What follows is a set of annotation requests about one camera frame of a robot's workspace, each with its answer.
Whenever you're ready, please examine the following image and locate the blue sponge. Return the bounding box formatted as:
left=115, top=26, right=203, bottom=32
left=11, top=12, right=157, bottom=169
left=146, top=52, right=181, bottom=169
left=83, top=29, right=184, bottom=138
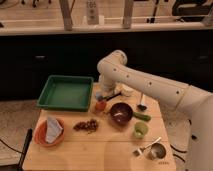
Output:
left=95, top=92, right=104, bottom=101

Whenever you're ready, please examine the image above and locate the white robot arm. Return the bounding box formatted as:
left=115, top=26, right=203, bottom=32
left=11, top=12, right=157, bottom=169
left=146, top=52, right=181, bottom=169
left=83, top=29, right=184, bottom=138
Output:
left=97, top=50, right=213, bottom=171

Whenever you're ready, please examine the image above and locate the green plastic tray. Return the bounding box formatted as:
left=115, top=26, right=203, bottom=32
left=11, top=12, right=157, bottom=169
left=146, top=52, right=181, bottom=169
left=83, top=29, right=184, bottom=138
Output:
left=37, top=75, right=93, bottom=112

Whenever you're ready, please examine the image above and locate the white round container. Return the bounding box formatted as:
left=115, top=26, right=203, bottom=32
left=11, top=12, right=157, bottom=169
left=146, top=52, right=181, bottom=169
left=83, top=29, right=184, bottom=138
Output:
left=121, top=85, right=133, bottom=97

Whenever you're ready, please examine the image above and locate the orange fruit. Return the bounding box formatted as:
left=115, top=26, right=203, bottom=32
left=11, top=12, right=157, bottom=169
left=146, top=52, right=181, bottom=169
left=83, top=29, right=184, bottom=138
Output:
left=95, top=100, right=107, bottom=111

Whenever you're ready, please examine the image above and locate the dark red bowl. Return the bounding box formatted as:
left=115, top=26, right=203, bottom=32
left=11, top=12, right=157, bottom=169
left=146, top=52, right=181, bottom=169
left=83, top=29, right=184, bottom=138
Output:
left=109, top=102, right=133, bottom=126

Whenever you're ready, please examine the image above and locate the pile of brown nuts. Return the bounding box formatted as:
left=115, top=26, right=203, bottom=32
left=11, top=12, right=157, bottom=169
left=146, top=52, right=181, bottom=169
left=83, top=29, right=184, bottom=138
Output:
left=73, top=119, right=99, bottom=132

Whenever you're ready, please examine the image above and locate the green cucumber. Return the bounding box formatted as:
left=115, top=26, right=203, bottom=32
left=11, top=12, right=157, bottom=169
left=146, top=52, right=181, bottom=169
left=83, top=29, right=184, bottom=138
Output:
left=133, top=112, right=151, bottom=122

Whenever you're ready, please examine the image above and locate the green plastic cup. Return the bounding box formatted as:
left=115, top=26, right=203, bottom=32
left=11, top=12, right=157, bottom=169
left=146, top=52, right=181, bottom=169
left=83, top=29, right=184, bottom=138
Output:
left=133, top=121, right=149, bottom=139

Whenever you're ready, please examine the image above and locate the crumpled white cloth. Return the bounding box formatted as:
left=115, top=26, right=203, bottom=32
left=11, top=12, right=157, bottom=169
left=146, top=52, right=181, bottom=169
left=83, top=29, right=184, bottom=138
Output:
left=45, top=116, right=63, bottom=143

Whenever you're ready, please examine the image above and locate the orange plastic bowl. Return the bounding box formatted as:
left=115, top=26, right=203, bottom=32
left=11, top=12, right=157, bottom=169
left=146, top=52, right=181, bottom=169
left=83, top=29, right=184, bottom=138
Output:
left=34, top=119, right=65, bottom=147

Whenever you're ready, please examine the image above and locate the metal measuring cup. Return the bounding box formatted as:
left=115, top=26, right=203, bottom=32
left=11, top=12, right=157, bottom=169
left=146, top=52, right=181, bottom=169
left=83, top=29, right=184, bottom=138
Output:
left=141, top=137, right=166, bottom=160

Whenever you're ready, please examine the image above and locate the black cable on floor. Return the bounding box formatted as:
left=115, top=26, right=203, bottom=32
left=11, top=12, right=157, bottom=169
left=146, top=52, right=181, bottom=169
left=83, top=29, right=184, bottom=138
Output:
left=170, top=143, right=188, bottom=164

